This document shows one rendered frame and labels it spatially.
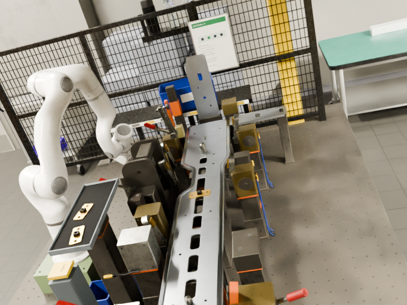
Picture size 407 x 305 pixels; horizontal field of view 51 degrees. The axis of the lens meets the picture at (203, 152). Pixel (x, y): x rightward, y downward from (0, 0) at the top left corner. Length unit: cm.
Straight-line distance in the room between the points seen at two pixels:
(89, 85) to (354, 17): 333
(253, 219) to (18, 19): 408
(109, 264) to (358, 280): 86
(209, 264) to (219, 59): 142
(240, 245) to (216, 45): 140
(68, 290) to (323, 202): 116
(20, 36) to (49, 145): 366
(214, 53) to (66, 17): 254
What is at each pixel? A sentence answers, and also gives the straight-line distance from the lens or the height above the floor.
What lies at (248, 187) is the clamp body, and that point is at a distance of 166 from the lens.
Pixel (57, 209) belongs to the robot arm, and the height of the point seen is 105.
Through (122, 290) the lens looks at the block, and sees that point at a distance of 162.
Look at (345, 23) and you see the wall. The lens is 469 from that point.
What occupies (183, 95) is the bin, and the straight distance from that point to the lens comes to 234.
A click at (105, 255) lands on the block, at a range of 152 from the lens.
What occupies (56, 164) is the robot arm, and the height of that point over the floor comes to 123.
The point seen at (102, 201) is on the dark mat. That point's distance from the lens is 150.
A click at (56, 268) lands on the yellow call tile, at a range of 130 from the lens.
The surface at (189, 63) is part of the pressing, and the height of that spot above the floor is 131.
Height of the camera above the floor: 188
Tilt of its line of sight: 27 degrees down
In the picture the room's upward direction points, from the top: 16 degrees counter-clockwise
